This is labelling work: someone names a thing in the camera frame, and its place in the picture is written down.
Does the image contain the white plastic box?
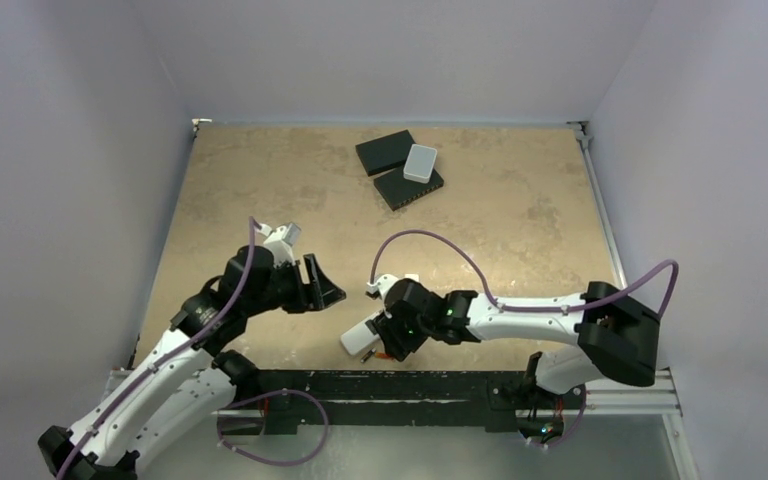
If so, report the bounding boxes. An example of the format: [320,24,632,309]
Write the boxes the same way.
[402,144,438,184]

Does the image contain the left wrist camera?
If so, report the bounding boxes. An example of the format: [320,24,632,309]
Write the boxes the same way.
[258,222,302,266]

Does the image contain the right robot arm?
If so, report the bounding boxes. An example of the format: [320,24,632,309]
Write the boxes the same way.
[364,275,661,407]

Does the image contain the black box rear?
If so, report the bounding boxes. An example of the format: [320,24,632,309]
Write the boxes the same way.
[355,130,415,176]

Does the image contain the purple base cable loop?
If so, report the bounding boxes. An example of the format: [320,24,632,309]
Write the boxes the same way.
[216,388,330,468]

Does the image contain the black base bar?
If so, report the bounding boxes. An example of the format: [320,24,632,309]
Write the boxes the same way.
[211,350,585,438]

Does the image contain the black box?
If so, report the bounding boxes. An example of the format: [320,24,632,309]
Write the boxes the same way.
[355,130,415,176]
[373,170,445,211]

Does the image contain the black box front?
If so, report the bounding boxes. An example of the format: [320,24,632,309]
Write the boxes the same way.
[373,170,445,211]

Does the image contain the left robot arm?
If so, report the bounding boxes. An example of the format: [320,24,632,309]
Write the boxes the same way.
[37,245,347,479]

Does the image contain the white remote control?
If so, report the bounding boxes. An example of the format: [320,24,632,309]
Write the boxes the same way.
[340,316,380,357]

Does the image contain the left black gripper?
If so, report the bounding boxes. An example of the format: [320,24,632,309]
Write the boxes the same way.
[243,253,343,317]

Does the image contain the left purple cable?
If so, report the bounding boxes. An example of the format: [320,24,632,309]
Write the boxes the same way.
[52,216,273,480]

